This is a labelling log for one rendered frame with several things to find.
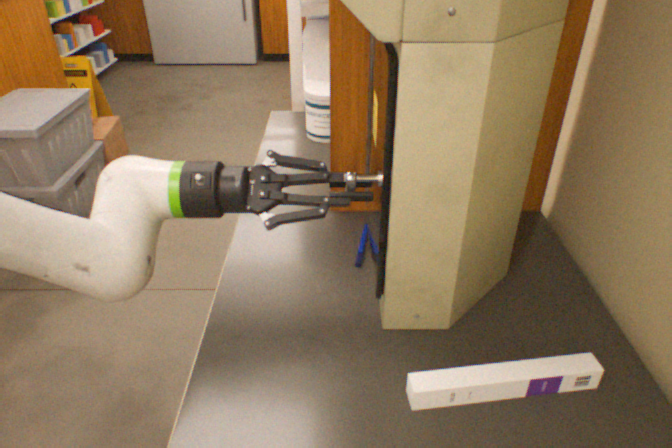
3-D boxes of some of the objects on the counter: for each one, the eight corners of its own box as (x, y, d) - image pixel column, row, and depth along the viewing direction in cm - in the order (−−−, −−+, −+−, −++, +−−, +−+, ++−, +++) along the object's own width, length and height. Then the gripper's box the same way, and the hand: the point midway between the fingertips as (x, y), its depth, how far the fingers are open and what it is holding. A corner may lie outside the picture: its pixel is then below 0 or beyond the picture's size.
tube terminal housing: (482, 222, 110) (563, -225, 70) (532, 330, 82) (714, -310, 42) (370, 222, 109) (389, -225, 70) (382, 330, 82) (425, -311, 42)
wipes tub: (348, 126, 157) (348, 80, 149) (349, 143, 146) (349, 94, 138) (307, 126, 157) (305, 80, 149) (305, 143, 146) (303, 94, 138)
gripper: (215, 228, 73) (376, 228, 73) (222, 138, 77) (373, 138, 77) (226, 239, 80) (372, 239, 80) (231, 155, 84) (370, 155, 84)
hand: (351, 189), depth 78 cm, fingers closed, pressing on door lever
